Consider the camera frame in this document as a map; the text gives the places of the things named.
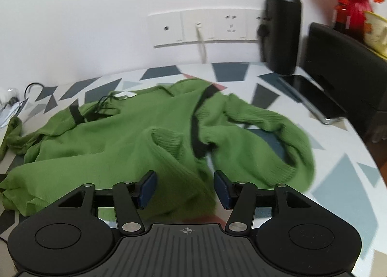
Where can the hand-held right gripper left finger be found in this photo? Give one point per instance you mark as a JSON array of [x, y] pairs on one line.
[[148, 187]]

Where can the clear bag of small parts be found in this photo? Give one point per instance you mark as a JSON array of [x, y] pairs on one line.
[[9, 110]]

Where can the white power wall socket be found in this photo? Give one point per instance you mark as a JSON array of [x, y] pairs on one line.
[[255, 27], [231, 23]]

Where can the black box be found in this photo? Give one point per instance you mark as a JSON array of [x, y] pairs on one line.
[[347, 68]]

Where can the black smartphone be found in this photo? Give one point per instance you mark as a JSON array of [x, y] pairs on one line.
[[314, 95]]

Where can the black water bottle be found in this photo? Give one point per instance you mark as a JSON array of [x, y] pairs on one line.
[[282, 29]]

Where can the cream cup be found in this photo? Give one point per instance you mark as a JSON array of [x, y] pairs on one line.
[[376, 32]]

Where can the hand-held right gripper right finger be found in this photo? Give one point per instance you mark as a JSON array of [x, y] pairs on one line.
[[222, 189]]

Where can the green knit sweater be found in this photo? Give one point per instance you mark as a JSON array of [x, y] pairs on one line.
[[121, 131]]

